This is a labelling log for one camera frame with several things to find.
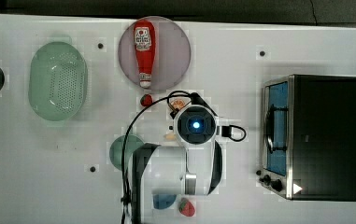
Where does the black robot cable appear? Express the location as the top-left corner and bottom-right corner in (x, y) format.
(120, 90), (198, 224)

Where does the small red strawberry toy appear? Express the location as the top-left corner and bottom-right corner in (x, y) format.
(140, 94), (153, 107)

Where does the green perforated colander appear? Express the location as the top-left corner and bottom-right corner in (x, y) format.
(28, 42), (88, 121)

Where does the silver black toaster oven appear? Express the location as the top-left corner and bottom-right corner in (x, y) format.
(257, 75), (356, 202)

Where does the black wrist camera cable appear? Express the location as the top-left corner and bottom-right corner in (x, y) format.
(221, 124), (248, 143)

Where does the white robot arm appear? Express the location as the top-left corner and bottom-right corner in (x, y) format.
(128, 105), (222, 224)

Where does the blue bowl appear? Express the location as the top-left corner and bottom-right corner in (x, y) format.
(153, 194), (177, 210)

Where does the green round bowl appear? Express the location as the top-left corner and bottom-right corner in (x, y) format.
(109, 134), (144, 171)

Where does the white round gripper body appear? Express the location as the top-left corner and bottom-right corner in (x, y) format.
(173, 105), (218, 147)

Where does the red plush ketchup bottle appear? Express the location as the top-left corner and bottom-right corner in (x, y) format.
(134, 20), (156, 89)

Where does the orange slice toy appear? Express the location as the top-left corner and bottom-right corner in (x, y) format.
(170, 99), (186, 110)

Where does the large red strawberry toy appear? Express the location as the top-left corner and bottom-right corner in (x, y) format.
(178, 198), (195, 217)

